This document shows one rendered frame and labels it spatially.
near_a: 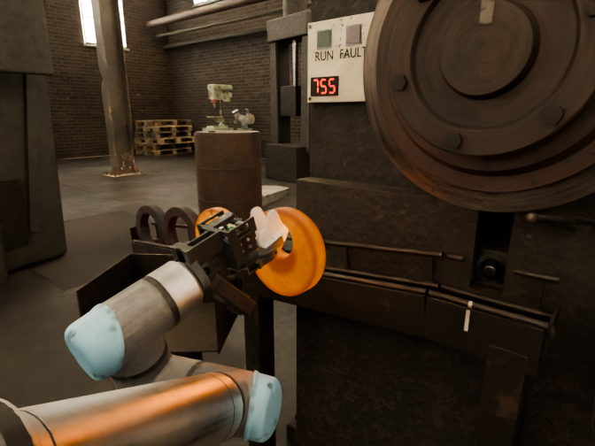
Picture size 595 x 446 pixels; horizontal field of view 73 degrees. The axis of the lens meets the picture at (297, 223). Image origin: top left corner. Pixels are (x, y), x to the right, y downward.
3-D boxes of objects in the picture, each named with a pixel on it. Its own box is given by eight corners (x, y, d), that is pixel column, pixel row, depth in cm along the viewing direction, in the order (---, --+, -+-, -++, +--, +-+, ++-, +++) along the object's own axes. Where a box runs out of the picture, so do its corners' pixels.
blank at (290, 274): (323, 205, 65) (311, 209, 62) (331, 297, 67) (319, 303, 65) (255, 205, 74) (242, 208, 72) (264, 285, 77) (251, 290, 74)
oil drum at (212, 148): (234, 216, 415) (230, 128, 391) (276, 226, 378) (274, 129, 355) (186, 228, 371) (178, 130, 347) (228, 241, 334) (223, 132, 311)
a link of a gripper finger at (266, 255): (289, 237, 63) (251, 266, 57) (290, 245, 64) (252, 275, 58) (267, 232, 66) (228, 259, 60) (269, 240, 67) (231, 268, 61)
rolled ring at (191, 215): (191, 205, 121) (200, 203, 124) (157, 206, 133) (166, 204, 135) (201, 264, 124) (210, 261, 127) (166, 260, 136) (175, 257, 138)
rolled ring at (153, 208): (158, 203, 133) (166, 202, 135) (130, 205, 145) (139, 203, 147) (168, 257, 136) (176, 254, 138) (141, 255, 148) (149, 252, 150)
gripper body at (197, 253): (258, 214, 58) (193, 257, 50) (271, 264, 62) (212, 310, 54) (224, 207, 63) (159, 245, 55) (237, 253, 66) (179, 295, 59)
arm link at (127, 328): (77, 368, 49) (49, 318, 45) (153, 315, 56) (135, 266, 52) (111, 401, 45) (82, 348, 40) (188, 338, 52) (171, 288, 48)
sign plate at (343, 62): (312, 103, 101) (312, 24, 96) (409, 100, 85) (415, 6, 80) (306, 102, 99) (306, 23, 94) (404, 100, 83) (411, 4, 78)
